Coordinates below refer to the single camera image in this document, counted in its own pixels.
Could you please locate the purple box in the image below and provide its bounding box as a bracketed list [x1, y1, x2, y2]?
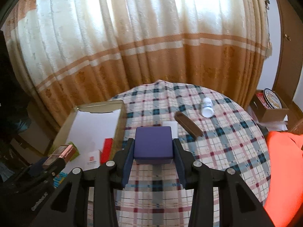
[134, 127, 173, 165]

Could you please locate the plaid tablecloth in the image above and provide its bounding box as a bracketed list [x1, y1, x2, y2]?
[114, 80, 271, 226]

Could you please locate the pink framed card box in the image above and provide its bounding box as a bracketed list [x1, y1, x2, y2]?
[42, 145, 72, 169]

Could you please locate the gold metal tray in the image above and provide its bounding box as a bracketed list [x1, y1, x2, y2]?
[48, 99, 127, 171]

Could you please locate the white pill bottle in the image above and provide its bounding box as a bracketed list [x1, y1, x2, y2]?
[201, 97, 214, 118]

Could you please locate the round cookie tin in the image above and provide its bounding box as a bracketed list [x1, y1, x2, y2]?
[263, 88, 283, 109]

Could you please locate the cream and orange curtain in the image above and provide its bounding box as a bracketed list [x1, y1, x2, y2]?
[1, 0, 271, 129]

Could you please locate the cardboard box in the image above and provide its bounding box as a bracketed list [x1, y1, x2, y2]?
[249, 90, 289, 122]

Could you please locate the orange cushion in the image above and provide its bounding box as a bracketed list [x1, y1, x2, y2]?
[265, 131, 302, 226]

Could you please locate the red toy brick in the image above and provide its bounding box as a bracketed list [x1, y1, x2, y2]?
[100, 138, 113, 164]

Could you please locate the white paper tray liner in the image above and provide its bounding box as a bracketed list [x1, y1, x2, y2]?
[63, 109, 121, 174]

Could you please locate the wooden cabinet door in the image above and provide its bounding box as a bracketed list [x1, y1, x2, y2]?
[273, 0, 302, 105]

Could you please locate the white paper packet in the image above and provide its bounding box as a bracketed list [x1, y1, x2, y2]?
[84, 150, 102, 171]

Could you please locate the brown folding comb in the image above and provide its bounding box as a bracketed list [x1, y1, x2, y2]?
[174, 111, 203, 140]

